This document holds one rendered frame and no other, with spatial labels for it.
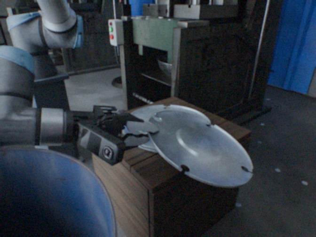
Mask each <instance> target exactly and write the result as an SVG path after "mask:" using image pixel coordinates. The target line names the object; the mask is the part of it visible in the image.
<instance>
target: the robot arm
mask: <svg viewBox="0 0 316 237"><path fill-rule="evenodd" d="M37 2H38V4H39V6H40V8H41V10H42V12H43V16H41V14H40V12H34V13H27V14H20V15H14V16H9V17H8V18H7V24H8V31H9V33H10V36H11V39H12V42H13V46H1V47H0V148H2V147H6V146H40V145H41V146H61V145H62V143H63V144H64V145H71V142H72V137H76V138H75V142H76V143H77V144H79V145H80V146H82V147H83V148H85V149H87V150H88V151H90V152H91V153H93V154H94V155H96V156H97V157H99V158H100V159H102V160H103V161H105V162H106V163H108V164H109V165H111V166H114V165H116V164H118V163H120V162H122V161H123V156H124V152H125V151H127V150H130V149H133V148H136V147H138V146H140V145H142V144H145V143H147V142H148V141H150V139H149V137H148V134H141V133H140V132H138V131H143V132H152V133H156V132H158V131H159V129H158V128H157V127H156V126H155V125H154V124H152V123H150V122H148V121H146V120H144V119H143V118H141V117H140V116H136V115H132V114H130V113H125V112H122V113H120V114H117V113H114V112H111V111H117V109H116V107H115V106H103V105H93V111H69V110H65V112H64V111H63V109H51V108H33V107H32V104H33V92H34V80H38V79H46V78H50V77H52V76H54V75H56V74H57V73H58V71H57V67H56V65H55V64H54V62H53V60H52V58H51V57H50V55H49V51H48V48H75V47H82V46H83V22H82V17H81V16H78V15H76V14H75V12H74V11H73V10H72V9H71V8H70V7H68V4H67V1H66V0H37ZM101 107H106V108H111V109H101ZM103 111H107V112H103ZM125 126H126V127H127V129H128V130H129V133H126V134H122V130H124V129H125Z"/></svg>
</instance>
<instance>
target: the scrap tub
mask: <svg viewBox="0 0 316 237"><path fill-rule="evenodd" d="M0 237H118V229H117V219H116V214H115V209H114V205H113V202H112V199H111V196H110V194H109V192H108V190H107V188H106V186H105V184H104V183H103V181H102V180H101V178H100V177H99V176H98V175H97V174H96V173H95V172H94V171H93V170H92V169H91V168H90V167H88V166H87V165H86V164H84V163H83V162H81V161H80V160H78V159H76V158H74V157H72V156H69V155H66V154H63V153H60V152H57V151H53V150H46V149H39V148H24V147H20V148H0Z"/></svg>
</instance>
